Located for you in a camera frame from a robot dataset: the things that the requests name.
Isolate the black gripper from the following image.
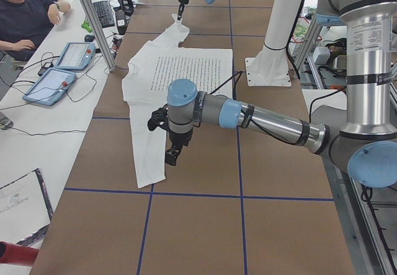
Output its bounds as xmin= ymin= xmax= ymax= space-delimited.
xmin=165 ymin=129 xmax=193 ymax=166
xmin=176 ymin=0 xmax=192 ymax=21

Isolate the white long-sleeve printed shirt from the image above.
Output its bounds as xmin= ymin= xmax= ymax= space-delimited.
xmin=122 ymin=14 xmax=233 ymax=188

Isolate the black box with white label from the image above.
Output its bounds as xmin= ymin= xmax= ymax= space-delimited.
xmin=115 ymin=10 xmax=128 ymax=35

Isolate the black computer keyboard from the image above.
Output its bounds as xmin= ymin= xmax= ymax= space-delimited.
xmin=92 ymin=0 xmax=115 ymax=28

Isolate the white central mounting column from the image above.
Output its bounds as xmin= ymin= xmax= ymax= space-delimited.
xmin=246 ymin=0 xmax=302 ymax=87

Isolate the upper blue teach pendant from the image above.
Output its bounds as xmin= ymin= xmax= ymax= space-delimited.
xmin=55 ymin=42 xmax=96 ymax=71

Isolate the blue teach pendant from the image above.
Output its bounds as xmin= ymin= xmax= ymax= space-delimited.
xmin=55 ymin=42 xmax=96 ymax=71
xmin=22 ymin=68 xmax=77 ymax=106

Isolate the lower blue teach pendant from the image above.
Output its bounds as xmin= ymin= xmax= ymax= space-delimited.
xmin=22 ymin=68 xmax=77 ymax=106

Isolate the seated person dark shirt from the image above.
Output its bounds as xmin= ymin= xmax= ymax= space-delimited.
xmin=1 ymin=0 xmax=71 ymax=61

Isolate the silver-edged plastic document bag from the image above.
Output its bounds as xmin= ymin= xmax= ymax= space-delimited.
xmin=1 ymin=168 xmax=53 ymax=246

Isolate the white plastic chair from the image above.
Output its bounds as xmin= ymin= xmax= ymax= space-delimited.
xmin=302 ymin=89 xmax=347 ymax=127

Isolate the red fire extinguisher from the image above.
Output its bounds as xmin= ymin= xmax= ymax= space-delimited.
xmin=1 ymin=241 xmax=39 ymax=267

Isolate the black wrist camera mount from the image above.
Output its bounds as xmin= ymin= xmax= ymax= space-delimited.
xmin=147 ymin=107 xmax=169 ymax=132

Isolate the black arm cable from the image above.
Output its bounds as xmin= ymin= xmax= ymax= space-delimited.
xmin=192 ymin=70 xmax=298 ymax=145

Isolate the aluminium frame post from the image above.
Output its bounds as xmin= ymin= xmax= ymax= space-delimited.
xmin=80 ymin=0 xmax=116 ymax=72

